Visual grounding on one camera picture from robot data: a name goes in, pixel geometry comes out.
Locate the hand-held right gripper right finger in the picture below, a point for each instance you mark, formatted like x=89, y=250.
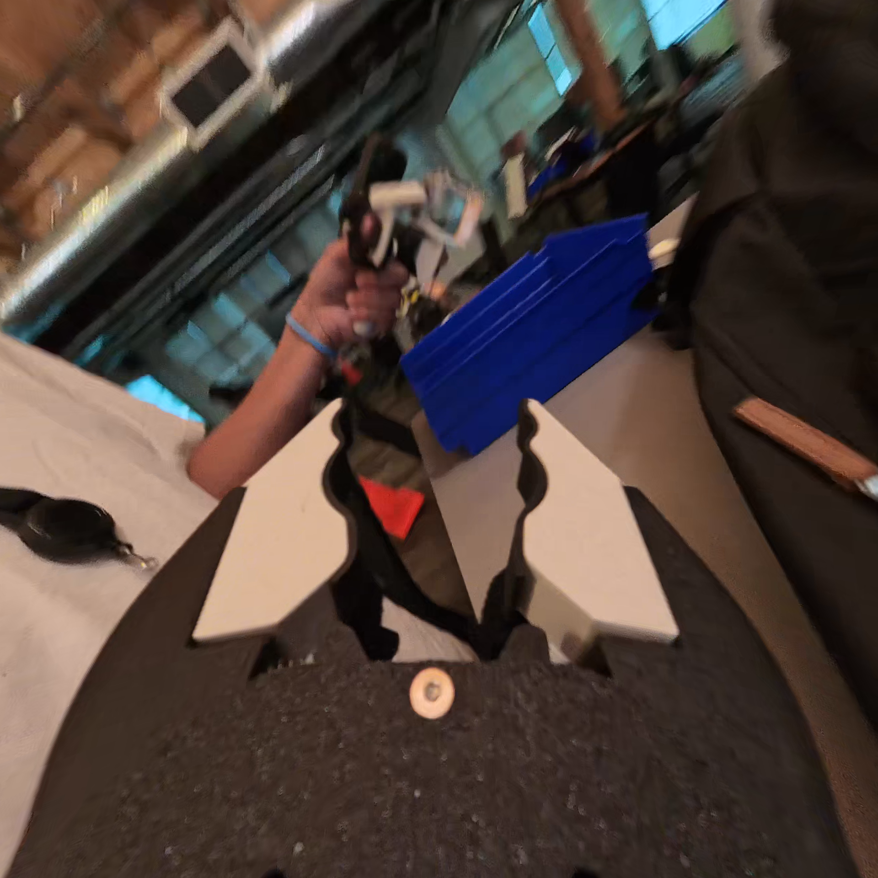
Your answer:
x=590, y=542

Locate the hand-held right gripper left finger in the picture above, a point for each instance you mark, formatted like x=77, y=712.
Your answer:
x=274, y=542

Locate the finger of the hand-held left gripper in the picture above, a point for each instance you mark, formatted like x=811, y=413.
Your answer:
x=456, y=212
x=431, y=264

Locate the person's left hand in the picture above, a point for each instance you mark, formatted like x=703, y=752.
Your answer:
x=336, y=302

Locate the blue plastic bin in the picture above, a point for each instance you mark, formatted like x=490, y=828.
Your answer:
x=521, y=336

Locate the red block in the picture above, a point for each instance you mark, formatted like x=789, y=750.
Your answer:
x=391, y=504

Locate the blue wristband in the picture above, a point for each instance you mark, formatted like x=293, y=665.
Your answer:
x=308, y=336

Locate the person's white shirt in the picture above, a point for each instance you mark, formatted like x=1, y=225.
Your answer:
x=75, y=425

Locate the brown leather backpack tag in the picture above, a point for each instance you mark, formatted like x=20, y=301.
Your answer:
x=802, y=446

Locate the black backpack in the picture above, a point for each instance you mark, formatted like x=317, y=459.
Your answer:
x=789, y=274

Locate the wooden post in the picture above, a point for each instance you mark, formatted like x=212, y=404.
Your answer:
x=586, y=62

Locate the silver ventilation duct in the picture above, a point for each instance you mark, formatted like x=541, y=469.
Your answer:
x=103, y=219

